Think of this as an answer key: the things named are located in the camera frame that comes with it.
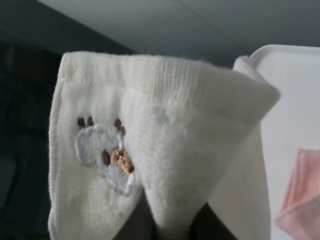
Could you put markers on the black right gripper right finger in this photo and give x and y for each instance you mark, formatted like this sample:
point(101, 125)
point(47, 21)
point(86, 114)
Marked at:
point(207, 226)

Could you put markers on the pink towel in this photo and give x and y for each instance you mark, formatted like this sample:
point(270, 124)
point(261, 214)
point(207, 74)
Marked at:
point(299, 215)

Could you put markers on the white plastic tray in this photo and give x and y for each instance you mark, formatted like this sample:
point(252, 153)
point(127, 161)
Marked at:
point(293, 124)

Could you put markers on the white towel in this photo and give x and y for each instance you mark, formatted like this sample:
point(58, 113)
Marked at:
point(123, 126)

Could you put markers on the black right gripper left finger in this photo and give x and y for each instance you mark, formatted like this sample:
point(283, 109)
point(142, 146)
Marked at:
point(140, 225)

